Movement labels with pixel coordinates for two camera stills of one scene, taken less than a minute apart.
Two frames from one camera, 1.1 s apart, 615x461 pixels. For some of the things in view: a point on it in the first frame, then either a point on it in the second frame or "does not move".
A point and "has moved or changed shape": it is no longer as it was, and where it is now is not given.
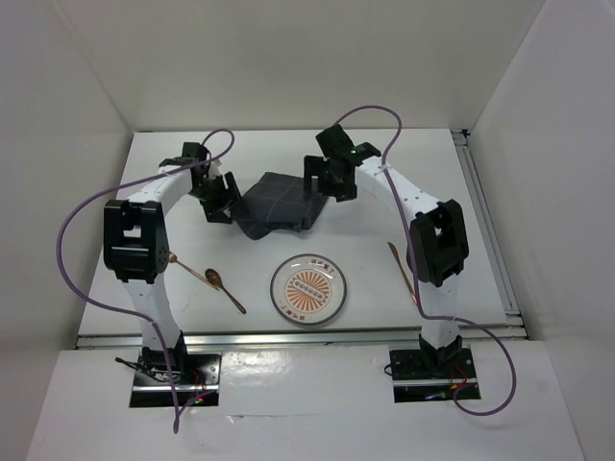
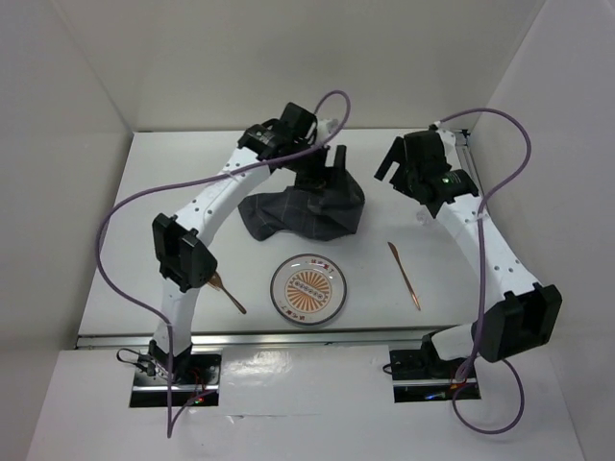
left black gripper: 227,197 → 318,178
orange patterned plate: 307,289 does not move
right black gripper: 313,165 → 395,154
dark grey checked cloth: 276,202 has moved or changed shape
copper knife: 405,278 does not move
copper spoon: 215,279 does not move
